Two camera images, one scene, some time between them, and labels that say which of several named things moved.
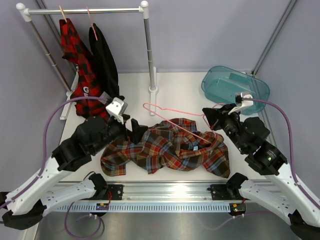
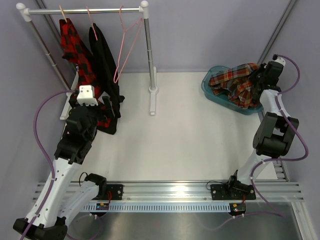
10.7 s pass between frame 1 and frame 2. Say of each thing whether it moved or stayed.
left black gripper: moved
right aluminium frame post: stayed
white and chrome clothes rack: stayed
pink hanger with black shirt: stayed
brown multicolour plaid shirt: moved
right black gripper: moved
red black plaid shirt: stayed
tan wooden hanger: stayed
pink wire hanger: moved
